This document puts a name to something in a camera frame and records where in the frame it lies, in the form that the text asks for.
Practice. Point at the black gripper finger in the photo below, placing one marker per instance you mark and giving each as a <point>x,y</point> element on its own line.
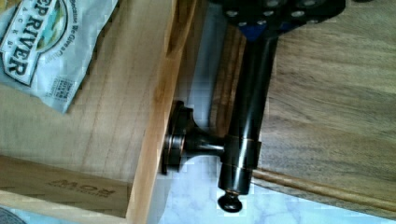
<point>273,18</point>

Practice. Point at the bamboo drawer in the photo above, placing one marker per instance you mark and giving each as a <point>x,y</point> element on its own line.
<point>98,162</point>

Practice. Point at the wooden serving tray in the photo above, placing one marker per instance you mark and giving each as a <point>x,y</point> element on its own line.
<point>329,128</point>

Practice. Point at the Deep River chip bag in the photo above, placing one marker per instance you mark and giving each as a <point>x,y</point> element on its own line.
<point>47,46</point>

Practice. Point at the dark metal drawer handle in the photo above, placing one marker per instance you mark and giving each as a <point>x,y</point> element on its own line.
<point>239,149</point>

